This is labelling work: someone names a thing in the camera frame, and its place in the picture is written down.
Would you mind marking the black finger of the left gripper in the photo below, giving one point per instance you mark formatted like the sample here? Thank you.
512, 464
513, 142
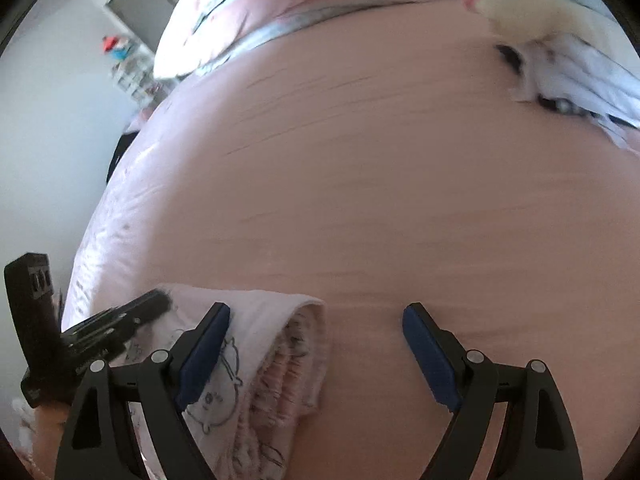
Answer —
120, 323

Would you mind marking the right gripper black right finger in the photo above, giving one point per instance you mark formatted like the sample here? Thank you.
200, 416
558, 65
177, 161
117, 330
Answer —
537, 440

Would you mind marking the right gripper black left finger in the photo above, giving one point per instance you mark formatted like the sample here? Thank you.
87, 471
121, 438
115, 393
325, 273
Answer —
99, 441

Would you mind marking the pink cartoon print pajama pants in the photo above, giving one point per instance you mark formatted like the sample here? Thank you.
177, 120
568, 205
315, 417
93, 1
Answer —
269, 374

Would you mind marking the person left hand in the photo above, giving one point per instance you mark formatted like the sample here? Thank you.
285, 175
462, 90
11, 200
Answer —
50, 420

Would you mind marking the black bag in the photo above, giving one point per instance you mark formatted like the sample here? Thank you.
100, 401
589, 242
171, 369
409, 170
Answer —
121, 147

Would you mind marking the white shelf rack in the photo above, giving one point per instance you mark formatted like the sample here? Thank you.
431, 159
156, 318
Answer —
134, 76

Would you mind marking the pink bed sheet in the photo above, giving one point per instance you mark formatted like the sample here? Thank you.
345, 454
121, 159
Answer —
371, 161

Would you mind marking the grey room door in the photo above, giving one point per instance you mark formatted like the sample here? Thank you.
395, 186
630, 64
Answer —
145, 2

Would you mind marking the folded white striped garment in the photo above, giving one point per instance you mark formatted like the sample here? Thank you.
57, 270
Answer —
567, 76

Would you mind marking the folded cream garment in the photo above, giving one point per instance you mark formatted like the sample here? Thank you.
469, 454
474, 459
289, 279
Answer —
523, 20

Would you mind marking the red blue wall toy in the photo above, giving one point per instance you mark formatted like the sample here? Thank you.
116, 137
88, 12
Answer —
119, 47

